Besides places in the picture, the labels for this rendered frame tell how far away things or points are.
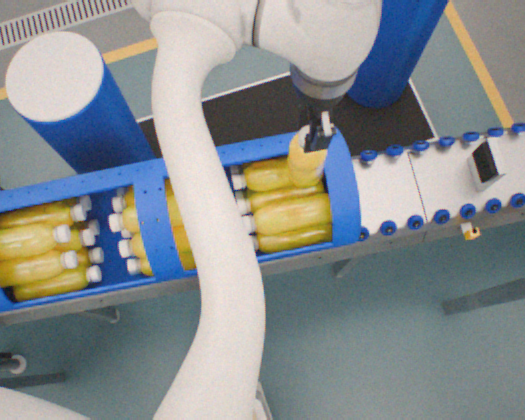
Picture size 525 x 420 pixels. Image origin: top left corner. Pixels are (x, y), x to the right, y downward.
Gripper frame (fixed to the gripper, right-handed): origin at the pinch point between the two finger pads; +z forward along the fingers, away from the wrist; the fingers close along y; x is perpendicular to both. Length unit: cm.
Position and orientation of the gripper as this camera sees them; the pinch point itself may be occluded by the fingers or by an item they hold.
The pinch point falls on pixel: (310, 130)
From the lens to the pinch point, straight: 93.4
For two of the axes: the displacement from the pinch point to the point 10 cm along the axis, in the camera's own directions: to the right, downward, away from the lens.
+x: -9.8, 1.9, -0.5
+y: -2.0, -9.5, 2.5
